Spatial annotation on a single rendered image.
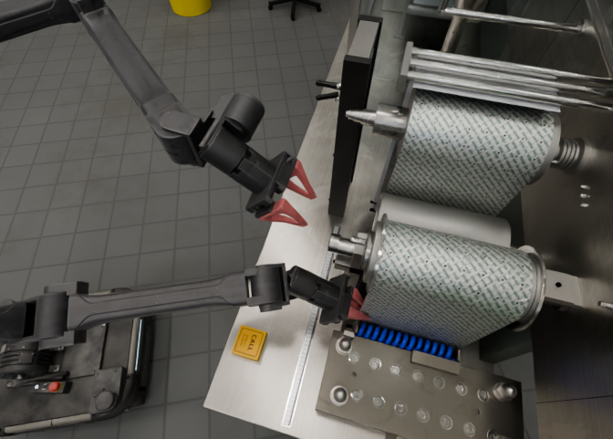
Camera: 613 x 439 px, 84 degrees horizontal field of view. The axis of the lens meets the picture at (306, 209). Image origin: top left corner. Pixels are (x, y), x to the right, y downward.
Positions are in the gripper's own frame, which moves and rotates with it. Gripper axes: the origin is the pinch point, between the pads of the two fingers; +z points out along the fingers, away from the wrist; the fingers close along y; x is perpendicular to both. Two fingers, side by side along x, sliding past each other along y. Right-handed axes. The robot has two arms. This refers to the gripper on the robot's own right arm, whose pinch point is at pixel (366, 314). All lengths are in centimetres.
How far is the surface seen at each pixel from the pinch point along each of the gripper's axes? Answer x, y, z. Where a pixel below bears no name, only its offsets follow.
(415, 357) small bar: 3.8, 5.4, 11.4
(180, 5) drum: -189, -270, -137
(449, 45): 19, -76, -2
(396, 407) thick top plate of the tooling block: 0.8, 15.4, 10.5
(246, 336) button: -26.1, 8.9, -15.8
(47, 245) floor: -182, -22, -101
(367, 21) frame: 25, -47, -30
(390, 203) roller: 13.7, -18.7, -8.7
